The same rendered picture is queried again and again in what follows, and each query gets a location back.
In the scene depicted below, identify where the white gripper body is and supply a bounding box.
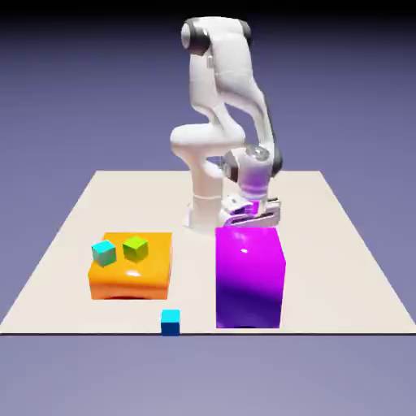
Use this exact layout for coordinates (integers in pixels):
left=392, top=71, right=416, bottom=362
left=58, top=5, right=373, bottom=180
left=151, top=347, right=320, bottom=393
left=223, top=197, right=283, bottom=229

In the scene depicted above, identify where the small green cube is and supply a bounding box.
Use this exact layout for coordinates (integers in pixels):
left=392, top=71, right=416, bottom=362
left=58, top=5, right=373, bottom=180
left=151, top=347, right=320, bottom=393
left=122, top=236, right=150, bottom=263

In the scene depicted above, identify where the small blue cube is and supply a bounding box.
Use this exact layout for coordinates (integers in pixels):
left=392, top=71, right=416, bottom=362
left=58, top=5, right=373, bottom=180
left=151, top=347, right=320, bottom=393
left=160, top=309, right=181, bottom=337

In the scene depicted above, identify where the small cyan cube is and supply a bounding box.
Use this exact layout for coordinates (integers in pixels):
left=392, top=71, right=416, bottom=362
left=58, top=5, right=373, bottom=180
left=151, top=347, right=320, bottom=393
left=91, top=240, right=117, bottom=268

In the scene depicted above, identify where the large purple box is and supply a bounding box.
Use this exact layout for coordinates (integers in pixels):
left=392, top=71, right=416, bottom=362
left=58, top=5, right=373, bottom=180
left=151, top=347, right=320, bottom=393
left=214, top=226, right=287, bottom=329

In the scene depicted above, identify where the large orange box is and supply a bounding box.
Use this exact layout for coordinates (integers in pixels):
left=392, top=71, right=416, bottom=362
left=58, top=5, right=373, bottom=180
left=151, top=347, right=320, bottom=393
left=87, top=232, right=174, bottom=301

